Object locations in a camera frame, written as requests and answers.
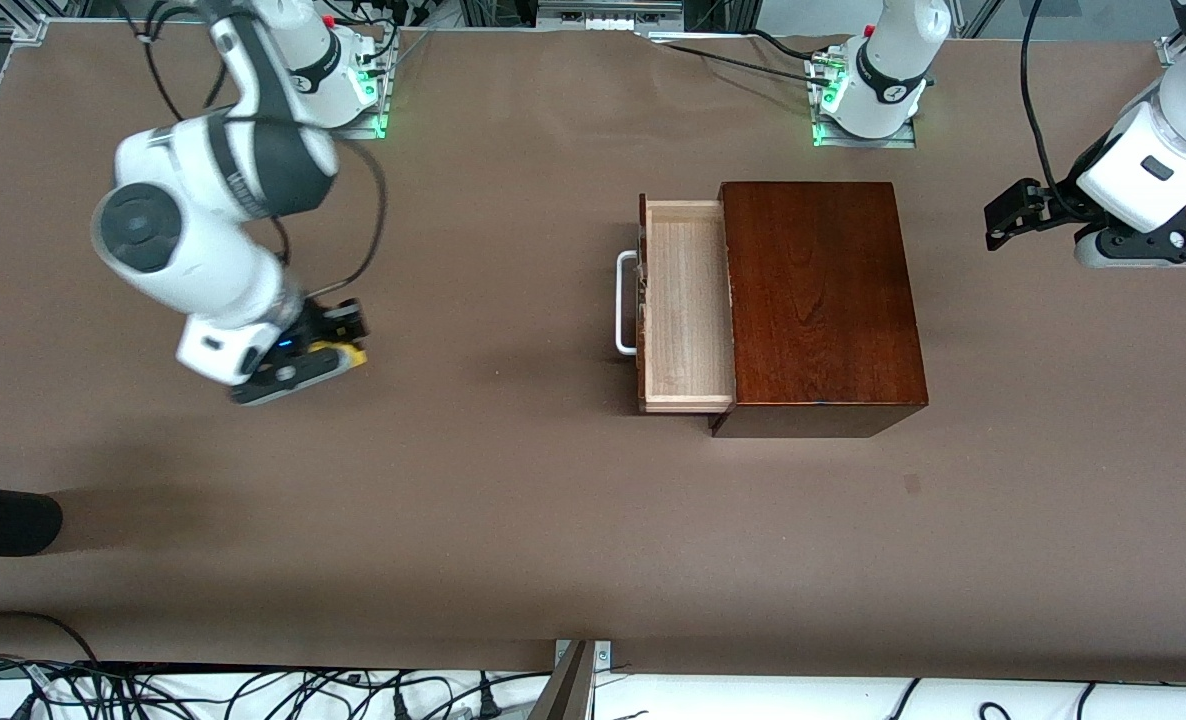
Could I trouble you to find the yellow wooden block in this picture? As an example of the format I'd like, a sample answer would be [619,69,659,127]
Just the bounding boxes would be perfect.
[311,340,368,370]

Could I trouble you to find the wooden drawer with white handle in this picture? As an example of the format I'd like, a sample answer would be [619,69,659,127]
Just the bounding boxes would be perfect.
[616,193,736,415]

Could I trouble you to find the metal base plate right arm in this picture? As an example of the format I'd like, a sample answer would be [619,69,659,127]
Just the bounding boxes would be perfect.
[283,30,394,139]

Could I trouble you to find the metal base plate left arm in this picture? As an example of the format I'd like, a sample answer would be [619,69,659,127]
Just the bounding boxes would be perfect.
[811,55,919,149]

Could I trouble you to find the dark wooden drawer cabinet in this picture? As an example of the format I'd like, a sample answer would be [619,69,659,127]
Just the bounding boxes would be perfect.
[710,181,930,439]

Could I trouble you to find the black cylindrical object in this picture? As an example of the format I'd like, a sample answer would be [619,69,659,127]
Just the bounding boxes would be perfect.
[0,484,63,557]

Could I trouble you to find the silver device with ports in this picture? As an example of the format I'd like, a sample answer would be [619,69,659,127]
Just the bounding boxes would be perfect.
[536,0,686,31]

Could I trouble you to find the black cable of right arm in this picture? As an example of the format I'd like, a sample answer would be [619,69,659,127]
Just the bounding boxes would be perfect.
[138,0,389,301]

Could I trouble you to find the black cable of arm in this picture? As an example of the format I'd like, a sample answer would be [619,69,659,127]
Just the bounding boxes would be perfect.
[138,0,389,301]
[1021,0,1079,196]

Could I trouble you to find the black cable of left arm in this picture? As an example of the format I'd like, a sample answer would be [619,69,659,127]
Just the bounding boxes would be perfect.
[1021,0,1079,196]

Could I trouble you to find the short black table cable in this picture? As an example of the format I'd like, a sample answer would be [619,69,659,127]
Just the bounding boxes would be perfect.
[738,28,839,63]

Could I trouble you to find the long black table cable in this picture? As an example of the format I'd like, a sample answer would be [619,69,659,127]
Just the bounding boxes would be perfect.
[665,42,826,83]

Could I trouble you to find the tangled black cables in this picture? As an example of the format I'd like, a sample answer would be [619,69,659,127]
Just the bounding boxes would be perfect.
[0,655,554,720]

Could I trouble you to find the black looped cable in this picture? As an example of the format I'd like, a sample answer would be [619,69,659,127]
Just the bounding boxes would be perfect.
[0,612,104,669]

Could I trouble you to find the grey metal bracket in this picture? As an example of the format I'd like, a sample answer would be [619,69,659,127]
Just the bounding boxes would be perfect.
[528,640,614,720]

